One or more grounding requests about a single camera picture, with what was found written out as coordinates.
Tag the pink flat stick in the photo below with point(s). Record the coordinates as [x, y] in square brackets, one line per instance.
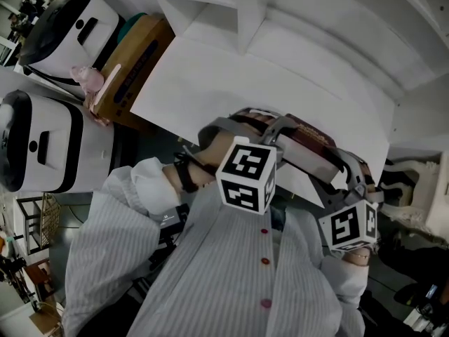
[108, 81]

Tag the person's left forearm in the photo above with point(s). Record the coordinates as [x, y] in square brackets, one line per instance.
[147, 188]

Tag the person's left hand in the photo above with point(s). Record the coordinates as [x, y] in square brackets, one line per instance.
[252, 121]

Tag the person's right hand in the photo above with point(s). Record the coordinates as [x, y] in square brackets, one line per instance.
[369, 176]

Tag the white ornate dressing table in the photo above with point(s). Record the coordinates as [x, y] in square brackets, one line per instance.
[421, 202]

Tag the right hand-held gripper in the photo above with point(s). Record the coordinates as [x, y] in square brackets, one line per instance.
[350, 226]

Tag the white desk with shelf hutch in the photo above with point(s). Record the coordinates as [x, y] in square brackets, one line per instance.
[210, 72]

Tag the black battery box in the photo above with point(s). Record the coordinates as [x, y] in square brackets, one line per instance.
[173, 218]

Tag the person's right forearm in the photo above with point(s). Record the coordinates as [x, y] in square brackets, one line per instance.
[347, 279]

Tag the brown cardboard box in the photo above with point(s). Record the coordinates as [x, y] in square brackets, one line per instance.
[140, 58]

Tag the dark green round object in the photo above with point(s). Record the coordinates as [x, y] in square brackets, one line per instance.
[131, 25]

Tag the white black service robot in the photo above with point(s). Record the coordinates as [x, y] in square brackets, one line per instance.
[70, 37]
[80, 146]

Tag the dark red hardcover book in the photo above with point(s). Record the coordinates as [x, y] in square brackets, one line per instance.
[312, 135]

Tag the pink fabric bundle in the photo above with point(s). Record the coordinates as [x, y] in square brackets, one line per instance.
[87, 77]

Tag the person's white striped shirt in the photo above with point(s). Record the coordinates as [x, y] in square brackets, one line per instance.
[217, 276]

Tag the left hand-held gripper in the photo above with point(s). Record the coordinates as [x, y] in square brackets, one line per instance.
[245, 167]

